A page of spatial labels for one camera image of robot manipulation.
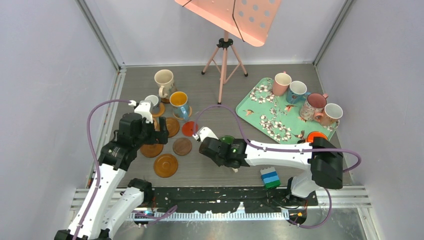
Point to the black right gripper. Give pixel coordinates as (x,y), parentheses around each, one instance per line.
(219,163)

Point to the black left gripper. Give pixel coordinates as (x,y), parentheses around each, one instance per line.
(157,137)

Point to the large ridged brown wooden coaster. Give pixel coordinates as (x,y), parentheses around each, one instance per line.
(172,125)

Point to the green inside cream mug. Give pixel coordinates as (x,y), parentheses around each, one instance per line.
(228,139)

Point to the dark walnut coaster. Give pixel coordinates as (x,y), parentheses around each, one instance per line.
(182,146)

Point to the red round paper coaster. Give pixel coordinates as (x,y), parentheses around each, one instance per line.
(189,128)

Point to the light plain wooden coaster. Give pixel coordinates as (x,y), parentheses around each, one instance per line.
(161,111)

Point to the small blue patterned mug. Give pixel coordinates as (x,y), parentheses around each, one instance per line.
(155,104)

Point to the woven rattan coaster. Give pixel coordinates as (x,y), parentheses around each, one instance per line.
(181,114)

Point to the yellow inside blue mug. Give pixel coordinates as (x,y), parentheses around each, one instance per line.
(179,99)

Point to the cream shell pattern mug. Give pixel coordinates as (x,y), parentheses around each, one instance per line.
(164,78)

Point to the orange mug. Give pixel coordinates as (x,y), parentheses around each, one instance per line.
(311,136)

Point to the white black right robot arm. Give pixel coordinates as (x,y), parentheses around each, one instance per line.
(320,161)

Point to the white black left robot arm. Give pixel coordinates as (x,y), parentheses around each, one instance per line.
(96,220)

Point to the ridged brown coaster back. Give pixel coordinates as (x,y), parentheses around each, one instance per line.
(165,100)

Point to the blue green toy brick stack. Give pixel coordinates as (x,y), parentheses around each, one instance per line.
(270,178)

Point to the mint green floral tray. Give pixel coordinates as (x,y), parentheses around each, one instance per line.
(276,118)

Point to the white inside teal mug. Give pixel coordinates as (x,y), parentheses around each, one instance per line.
(296,91)

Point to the pink white inside mug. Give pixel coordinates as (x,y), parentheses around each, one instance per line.
(281,83)

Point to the pink inside floral mug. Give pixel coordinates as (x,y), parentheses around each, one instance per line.
(314,103)

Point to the peach mug white inside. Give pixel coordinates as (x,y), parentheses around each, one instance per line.
(330,114)

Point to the pink music stand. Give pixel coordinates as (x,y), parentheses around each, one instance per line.
(248,20)

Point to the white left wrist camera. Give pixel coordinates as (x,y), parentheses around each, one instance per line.
(143,108)

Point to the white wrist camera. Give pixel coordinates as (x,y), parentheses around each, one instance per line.
(203,133)
(143,108)

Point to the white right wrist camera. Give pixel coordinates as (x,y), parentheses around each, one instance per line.
(203,133)

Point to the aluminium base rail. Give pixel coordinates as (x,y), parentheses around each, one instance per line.
(229,204)

